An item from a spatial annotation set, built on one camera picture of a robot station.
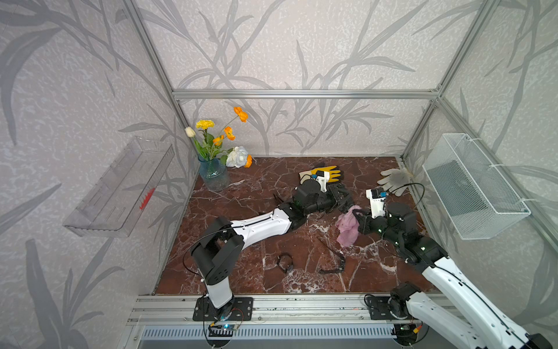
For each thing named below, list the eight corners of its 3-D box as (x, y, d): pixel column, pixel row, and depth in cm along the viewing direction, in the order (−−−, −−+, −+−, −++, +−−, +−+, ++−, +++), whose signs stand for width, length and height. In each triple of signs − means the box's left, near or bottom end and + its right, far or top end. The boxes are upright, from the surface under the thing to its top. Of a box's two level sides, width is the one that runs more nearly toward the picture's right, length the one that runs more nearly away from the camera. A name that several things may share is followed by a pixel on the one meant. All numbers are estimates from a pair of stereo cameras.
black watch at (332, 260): (318, 273, 83) (318, 270, 81) (315, 240, 92) (316, 237, 90) (345, 273, 83) (346, 270, 81) (340, 240, 92) (341, 237, 90)
